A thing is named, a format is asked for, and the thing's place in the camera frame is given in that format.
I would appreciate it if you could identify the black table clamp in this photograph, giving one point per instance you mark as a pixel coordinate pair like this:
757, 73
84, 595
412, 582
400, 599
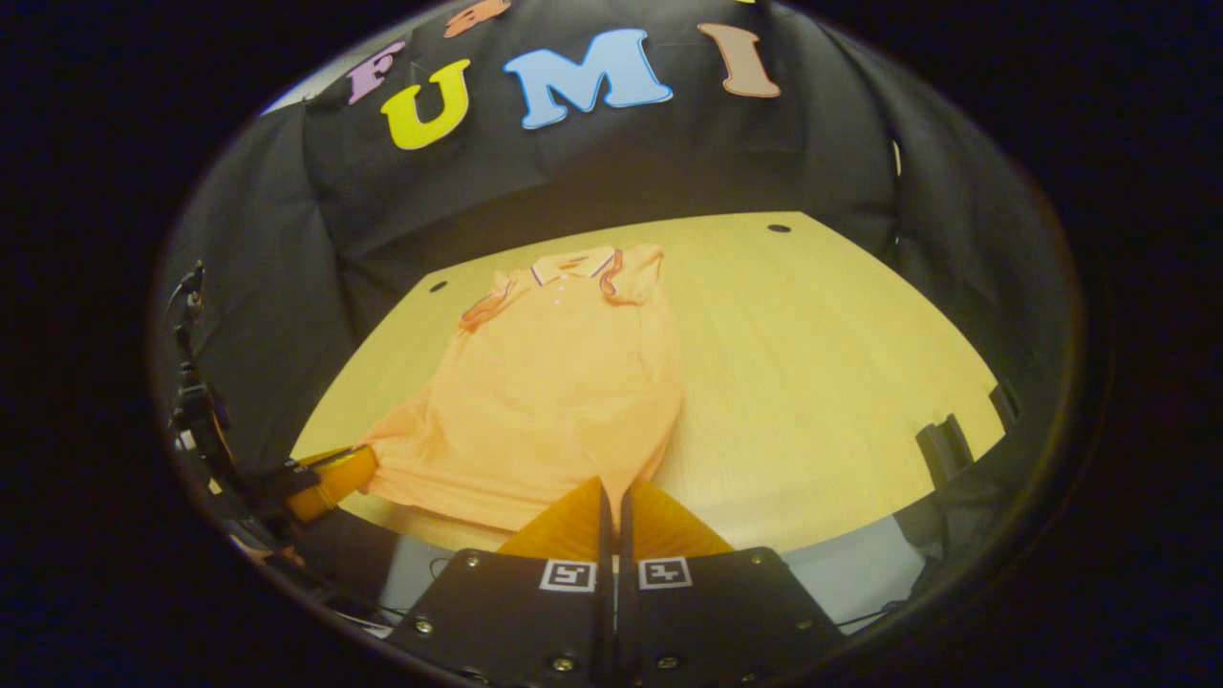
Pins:
944, 449

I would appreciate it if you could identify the orange polo T-shirt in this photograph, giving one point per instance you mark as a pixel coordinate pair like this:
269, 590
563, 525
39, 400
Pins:
554, 401

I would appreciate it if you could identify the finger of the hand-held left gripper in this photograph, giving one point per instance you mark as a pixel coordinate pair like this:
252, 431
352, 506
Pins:
334, 478

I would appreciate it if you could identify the black backdrop cloth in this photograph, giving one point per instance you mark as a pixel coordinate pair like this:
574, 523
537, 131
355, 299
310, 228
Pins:
573, 162

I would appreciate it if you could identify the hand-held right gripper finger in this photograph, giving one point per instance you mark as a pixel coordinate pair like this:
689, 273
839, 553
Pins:
623, 540
606, 535

